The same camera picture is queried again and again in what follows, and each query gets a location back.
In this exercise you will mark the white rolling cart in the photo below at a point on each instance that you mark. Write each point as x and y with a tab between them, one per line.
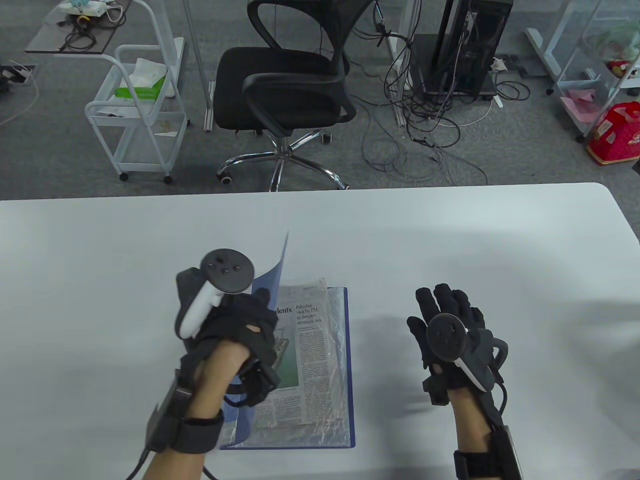
140	150

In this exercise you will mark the newspaper grey photo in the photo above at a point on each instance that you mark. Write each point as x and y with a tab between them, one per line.
310	360

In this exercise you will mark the blue file folder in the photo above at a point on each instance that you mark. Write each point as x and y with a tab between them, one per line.
337	415

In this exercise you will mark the person's left forearm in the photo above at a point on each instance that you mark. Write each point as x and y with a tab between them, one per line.
215	380

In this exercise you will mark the black wrist sensor box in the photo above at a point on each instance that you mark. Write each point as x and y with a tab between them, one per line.
167	420
510	455

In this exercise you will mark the person's left hand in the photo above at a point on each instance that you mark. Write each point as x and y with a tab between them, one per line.
235	320

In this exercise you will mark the green tissue pack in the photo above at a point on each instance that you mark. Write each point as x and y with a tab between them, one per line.
140	92

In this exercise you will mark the black office chair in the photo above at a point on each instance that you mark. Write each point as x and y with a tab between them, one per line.
280	85

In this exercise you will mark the pink paper sheet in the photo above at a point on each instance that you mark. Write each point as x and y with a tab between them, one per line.
580	107

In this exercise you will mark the white power strip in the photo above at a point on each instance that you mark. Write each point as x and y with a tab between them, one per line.
15	72

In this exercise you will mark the white shelf rack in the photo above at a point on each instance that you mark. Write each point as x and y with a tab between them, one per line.
565	86

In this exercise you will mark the black right hand controller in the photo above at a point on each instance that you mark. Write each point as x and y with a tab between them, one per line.
446	337

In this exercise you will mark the black computer tower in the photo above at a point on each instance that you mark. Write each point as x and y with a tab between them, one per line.
475	45

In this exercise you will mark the black hand controller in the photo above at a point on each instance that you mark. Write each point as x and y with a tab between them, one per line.
227	270
446	337

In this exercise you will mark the black right wrist sensor box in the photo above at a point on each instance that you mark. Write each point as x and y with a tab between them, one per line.
510	455

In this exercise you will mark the black left hand controller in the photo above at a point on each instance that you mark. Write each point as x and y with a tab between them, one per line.
227	270

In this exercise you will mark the translucent green plastic bag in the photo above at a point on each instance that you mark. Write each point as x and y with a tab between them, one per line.
617	42

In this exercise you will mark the black left wrist sensor box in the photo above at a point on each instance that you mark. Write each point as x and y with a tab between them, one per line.
167	420

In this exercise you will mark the red gift bag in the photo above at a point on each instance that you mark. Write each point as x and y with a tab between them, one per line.
617	135

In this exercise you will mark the person's right hand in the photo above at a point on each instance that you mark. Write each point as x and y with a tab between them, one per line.
455	305

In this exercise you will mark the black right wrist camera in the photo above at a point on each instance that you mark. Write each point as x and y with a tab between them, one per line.
436	391

